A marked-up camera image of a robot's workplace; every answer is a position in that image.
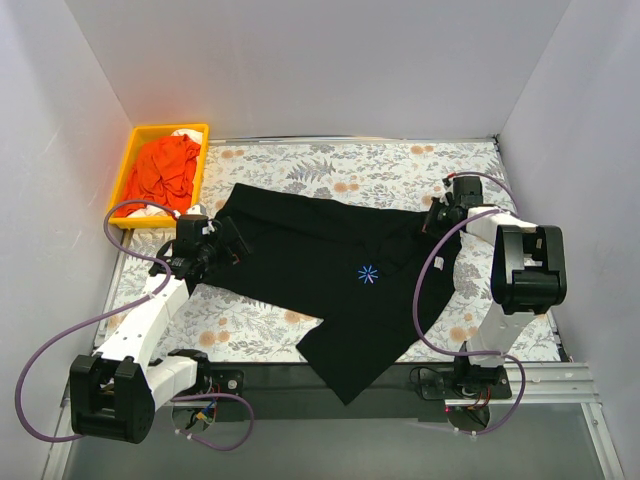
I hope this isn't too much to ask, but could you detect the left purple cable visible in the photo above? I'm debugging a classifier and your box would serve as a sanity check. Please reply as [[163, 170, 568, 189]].
[[14, 199, 255, 454]]

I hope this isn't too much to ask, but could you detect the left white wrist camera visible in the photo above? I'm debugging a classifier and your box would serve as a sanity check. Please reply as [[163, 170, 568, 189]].
[[186, 203, 221, 235]]

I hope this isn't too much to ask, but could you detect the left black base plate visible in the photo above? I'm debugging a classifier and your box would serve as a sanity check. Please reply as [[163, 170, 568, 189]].
[[202, 369, 245, 396]]

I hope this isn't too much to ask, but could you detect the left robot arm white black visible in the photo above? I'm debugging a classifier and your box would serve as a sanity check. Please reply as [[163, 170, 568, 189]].
[[69, 214, 250, 444]]

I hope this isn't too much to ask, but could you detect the black t shirt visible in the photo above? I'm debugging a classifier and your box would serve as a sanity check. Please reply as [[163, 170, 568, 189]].
[[205, 184, 461, 404]]

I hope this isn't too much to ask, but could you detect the aluminium frame rail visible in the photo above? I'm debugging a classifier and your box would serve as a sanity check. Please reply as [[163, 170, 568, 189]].
[[442, 363, 624, 479]]

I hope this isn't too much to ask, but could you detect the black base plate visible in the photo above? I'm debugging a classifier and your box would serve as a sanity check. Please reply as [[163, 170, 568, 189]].
[[409, 364, 512, 401], [202, 369, 245, 396]]

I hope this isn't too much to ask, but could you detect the yellow plastic bin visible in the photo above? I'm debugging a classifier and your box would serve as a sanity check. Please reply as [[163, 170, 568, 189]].
[[108, 123, 209, 229]]

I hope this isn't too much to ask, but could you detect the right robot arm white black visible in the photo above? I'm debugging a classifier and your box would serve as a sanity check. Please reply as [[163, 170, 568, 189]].
[[416, 172, 567, 402]]

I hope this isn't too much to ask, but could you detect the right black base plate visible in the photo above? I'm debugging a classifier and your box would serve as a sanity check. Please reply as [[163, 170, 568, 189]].
[[409, 364, 512, 401]]

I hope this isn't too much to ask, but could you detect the orange t shirt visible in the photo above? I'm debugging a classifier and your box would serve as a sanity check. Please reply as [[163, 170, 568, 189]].
[[116, 134, 204, 214]]

